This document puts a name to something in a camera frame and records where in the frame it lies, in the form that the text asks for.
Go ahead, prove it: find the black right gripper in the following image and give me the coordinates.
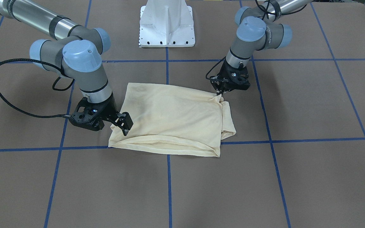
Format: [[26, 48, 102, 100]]
[[69, 95, 133, 136]]

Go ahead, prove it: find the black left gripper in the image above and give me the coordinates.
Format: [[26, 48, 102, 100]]
[[210, 60, 250, 95]]

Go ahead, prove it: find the beige long-sleeve printed shirt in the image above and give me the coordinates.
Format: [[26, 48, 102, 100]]
[[108, 83, 236, 157]]

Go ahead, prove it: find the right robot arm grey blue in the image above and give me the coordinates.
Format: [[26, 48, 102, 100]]
[[0, 0, 133, 136]]

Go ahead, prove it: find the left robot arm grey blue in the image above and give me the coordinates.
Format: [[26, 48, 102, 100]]
[[206, 0, 365, 95]]

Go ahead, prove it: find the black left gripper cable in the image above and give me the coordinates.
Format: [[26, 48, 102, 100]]
[[205, 57, 227, 81]]

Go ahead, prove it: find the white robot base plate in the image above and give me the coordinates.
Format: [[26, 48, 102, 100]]
[[139, 0, 196, 48]]

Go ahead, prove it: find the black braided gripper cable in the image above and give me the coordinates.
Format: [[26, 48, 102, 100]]
[[0, 58, 75, 119]]

